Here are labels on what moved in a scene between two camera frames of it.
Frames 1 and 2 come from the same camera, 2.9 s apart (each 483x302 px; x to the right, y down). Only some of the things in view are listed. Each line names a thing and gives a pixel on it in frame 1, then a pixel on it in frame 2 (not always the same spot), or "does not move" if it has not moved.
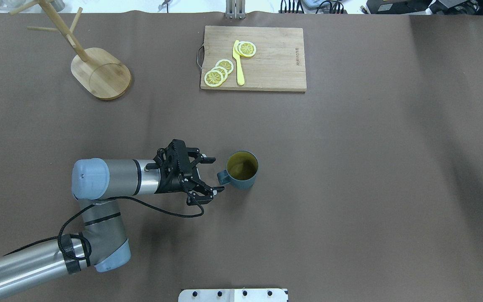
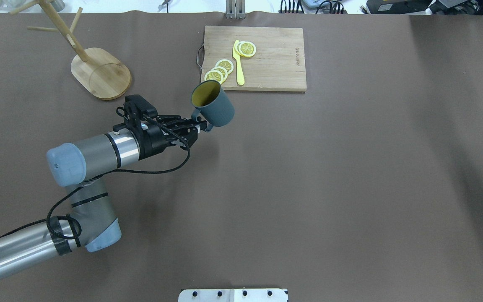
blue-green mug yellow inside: (241, 170) -> (214, 107)
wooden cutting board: (277, 64) does not move
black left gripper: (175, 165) -> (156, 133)
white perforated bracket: (232, 295) does not move
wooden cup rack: (99, 72) does not move
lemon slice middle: (222, 70) does not move
